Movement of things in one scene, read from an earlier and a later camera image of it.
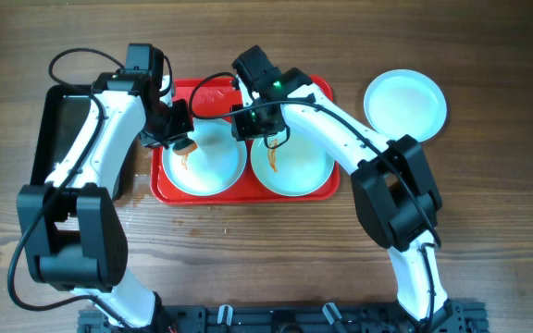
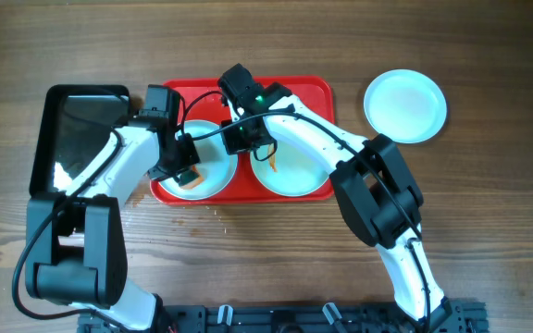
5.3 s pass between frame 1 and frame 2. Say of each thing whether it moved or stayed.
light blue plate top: stayed
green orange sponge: moved
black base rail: stayed
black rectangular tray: stayed
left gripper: moved
